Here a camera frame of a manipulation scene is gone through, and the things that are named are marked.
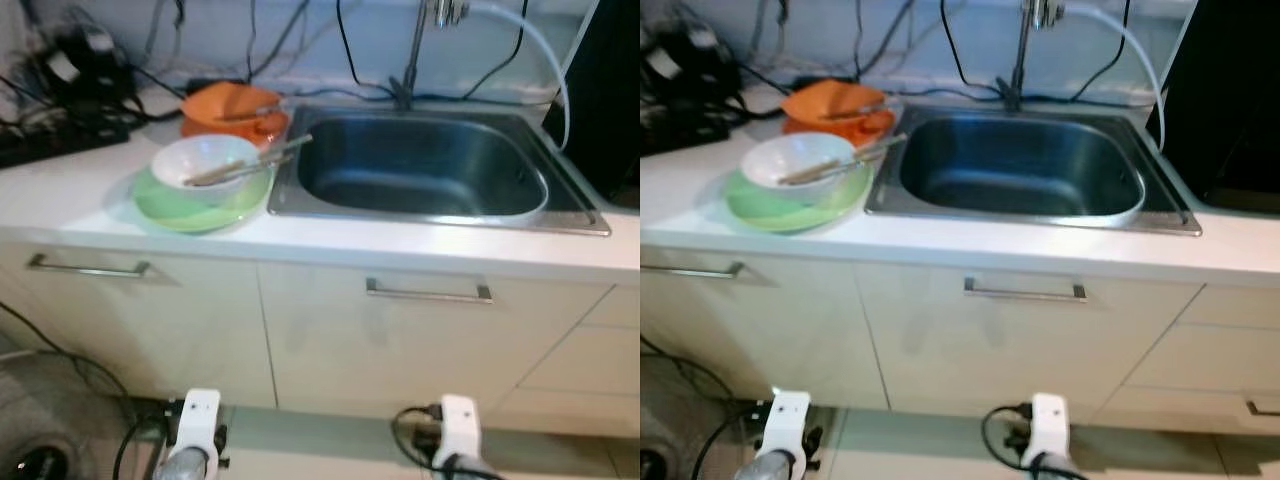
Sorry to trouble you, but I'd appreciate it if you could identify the green plate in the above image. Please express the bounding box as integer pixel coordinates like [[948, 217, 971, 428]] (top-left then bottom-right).
[[725, 165, 873, 235], [133, 165, 276, 235]]

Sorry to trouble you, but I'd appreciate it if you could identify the white bowl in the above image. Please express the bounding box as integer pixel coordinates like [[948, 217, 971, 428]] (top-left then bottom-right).
[[150, 134, 265, 206], [741, 132, 857, 206]]

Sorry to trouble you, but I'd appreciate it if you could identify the stainless steel sink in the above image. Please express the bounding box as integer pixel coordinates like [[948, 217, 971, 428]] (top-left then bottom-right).
[[866, 103, 1204, 237], [268, 103, 612, 237]]

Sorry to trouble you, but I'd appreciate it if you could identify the silver cabinet handle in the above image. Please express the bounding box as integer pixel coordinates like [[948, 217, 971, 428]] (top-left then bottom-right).
[[365, 277, 493, 304], [964, 277, 1087, 303], [27, 253, 151, 279], [640, 262, 746, 280]]

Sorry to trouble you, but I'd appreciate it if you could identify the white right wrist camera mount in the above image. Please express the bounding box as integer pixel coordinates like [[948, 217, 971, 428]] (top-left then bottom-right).
[[435, 395, 483, 466], [1030, 393, 1071, 461]]

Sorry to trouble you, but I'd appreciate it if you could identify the white faucet hose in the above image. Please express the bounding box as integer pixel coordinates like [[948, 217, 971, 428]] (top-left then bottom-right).
[[466, 2, 573, 153], [1065, 2, 1169, 153]]

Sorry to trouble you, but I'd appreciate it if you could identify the chrome kitchen faucet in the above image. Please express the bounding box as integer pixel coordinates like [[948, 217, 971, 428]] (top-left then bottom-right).
[[995, 0, 1069, 111], [390, 0, 471, 111]]

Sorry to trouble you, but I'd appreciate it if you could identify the orange plate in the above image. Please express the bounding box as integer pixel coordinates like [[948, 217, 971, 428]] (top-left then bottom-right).
[[782, 110, 896, 149], [180, 112, 291, 149]]

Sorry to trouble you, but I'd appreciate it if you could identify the orange bowl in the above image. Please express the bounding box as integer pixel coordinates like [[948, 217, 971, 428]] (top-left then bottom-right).
[[781, 80, 889, 127], [181, 82, 286, 131]]

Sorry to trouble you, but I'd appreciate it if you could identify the wooden chopstick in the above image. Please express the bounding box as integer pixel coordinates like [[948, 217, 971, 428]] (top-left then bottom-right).
[[185, 135, 314, 188], [190, 155, 296, 189], [780, 133, 909, 188], [785, 152, 893, 189]]

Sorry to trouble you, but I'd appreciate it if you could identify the grey floor fan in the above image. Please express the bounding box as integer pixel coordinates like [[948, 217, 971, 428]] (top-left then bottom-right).
[[640, 355, 721, 480], [0, 350, 131, 480]]

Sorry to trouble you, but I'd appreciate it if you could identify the black power strip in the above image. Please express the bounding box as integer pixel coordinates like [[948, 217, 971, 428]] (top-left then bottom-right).
[[0, 120, 131, 169], [640, 118, 731, 156]]

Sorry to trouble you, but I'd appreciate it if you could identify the black wall cable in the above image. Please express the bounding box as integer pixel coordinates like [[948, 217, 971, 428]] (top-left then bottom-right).
[[940, 0, 1004, 97], [1072, 0, 1134, 103], [460, 0, 529, 99], [335, 0, 401, 99]]

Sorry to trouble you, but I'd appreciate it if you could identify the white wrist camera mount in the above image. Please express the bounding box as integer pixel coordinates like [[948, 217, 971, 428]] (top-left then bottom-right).
[[435, 395, 483, 466], [172, 389, 223, 456], [762, 391, 813, 456], [1030, 393, 1071, 461]]

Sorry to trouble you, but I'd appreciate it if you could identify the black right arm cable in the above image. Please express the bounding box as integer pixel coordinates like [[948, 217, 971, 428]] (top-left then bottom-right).
[[390, 403, 446, 471], [982, 403, 1036, 469]]

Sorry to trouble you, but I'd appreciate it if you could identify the black power adapter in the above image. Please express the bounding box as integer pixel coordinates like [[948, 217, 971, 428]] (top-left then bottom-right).
[[40, 30, 131, 101], [645, 30, 736, 101]]

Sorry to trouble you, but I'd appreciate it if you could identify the black tall appliance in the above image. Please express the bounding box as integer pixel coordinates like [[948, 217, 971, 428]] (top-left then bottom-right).
[[1145, 0, 1280, 211], [545, 0, 641, 206]]

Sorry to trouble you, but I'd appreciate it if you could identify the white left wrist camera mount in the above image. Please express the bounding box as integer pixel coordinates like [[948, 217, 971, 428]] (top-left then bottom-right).
[[172, 389, 223, 456], [762, 391, 813, 456]]

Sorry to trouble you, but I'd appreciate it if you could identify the brown wooden utensil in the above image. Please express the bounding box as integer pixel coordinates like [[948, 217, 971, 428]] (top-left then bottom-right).
[[825, 100, 891, 121], [222, 103, 291, 123]]

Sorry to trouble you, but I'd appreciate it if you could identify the cream cabinet door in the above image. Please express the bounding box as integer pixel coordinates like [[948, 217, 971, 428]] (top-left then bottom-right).
[[640, 245, 889, 411], [855, 262, 1206, 421], [258, 262, 613, 419], [0, 240, 276, 409]]

